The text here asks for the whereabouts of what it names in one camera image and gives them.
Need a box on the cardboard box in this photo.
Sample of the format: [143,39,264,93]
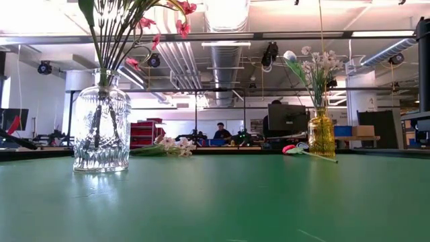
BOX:
[351,125,376,137]

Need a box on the white blossom spray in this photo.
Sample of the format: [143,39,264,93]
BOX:
[300,45,344,112]
[130,135,198,158]

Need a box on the blue bin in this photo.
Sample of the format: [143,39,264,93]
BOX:
[334,125,353,137]

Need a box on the black panel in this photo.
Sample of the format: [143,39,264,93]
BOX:
[357,110,401,149]

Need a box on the black monitor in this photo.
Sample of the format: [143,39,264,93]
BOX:
[0,108,30,132]
[267,103,308,132]

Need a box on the red flat object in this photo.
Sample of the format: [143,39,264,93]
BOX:
[6,115,22,136]

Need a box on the pink blossom spray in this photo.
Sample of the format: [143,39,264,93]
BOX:
[97,0,198,152]
[97,13,162,152]

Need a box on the red shelving unit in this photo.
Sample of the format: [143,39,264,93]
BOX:
[130,117,166,149]

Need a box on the amber glass vase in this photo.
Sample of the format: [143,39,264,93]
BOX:
[307,107,337,159]

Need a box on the black metal frame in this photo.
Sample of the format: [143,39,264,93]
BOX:
[65,86,419,147]

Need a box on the overhead beam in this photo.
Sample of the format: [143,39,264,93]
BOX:
[0,31,417,44]

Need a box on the person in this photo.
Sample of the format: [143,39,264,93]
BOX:
[213,122,233,140]
[261,99,284,139]

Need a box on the black pole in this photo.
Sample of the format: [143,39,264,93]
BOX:
[415,16,430,114]

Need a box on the red tulip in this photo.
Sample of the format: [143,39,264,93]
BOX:
[282,143,339,165]

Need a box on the black table border frame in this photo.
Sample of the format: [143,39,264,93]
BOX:
[0,147,430,161]

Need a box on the wooden bench top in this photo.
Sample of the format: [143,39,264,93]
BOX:
[334,135,381,142]

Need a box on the black hanging camera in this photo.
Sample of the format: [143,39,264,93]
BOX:
[261,42,280,67]
[37,60,53,75]
[388,52,405,66]
[147,52,161,68]

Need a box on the clear ribbed glass vase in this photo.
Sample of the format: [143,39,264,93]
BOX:
[73,68,132,174]

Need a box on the green table mat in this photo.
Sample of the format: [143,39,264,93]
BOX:
[0,153,430,242]

